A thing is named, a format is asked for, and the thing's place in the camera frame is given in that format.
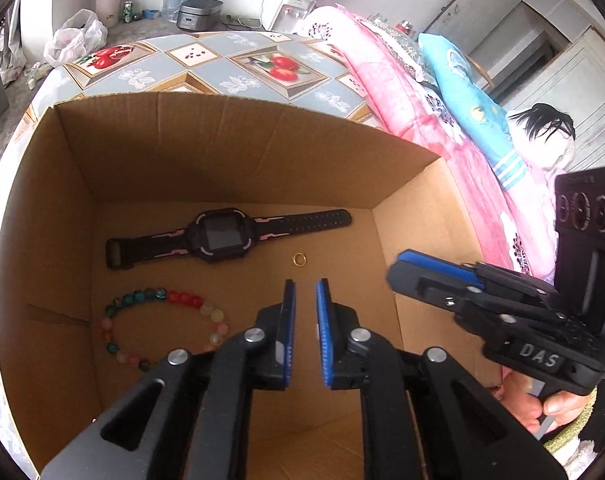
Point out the black and pink wristwatch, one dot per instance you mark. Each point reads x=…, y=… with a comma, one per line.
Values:
x=217, y=237

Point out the grey rice cooker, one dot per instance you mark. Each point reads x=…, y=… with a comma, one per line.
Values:
x=200, y=15

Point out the blue cartoon pillow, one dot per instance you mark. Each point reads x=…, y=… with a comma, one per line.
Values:
x=462, y=90

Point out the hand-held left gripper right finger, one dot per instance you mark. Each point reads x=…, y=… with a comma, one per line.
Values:
x=324, y=330

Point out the green drink can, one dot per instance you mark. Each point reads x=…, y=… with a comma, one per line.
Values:
x=128, y=11

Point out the person's right hand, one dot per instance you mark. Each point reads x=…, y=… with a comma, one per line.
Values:
x=562, y=405

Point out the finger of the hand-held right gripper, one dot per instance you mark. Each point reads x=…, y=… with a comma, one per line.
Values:
x=437, y=262
x=422, y=285

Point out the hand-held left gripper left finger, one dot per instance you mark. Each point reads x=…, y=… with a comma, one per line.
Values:
x=288, y=330

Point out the white cabinet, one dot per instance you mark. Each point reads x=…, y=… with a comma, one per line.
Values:
x=482, y=5

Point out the doll with black hair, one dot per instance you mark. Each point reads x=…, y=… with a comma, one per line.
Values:
x=547, y=120

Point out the brown cardboard box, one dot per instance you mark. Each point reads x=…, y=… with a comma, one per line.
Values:
x=182, y=160

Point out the white plastic bag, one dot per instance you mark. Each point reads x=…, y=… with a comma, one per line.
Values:
x=75, y=37

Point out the pink floral blanket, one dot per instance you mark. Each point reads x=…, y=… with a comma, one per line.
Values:
x=432, y=125

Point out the white water dispenser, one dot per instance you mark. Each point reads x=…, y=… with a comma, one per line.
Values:
x=287, y=15

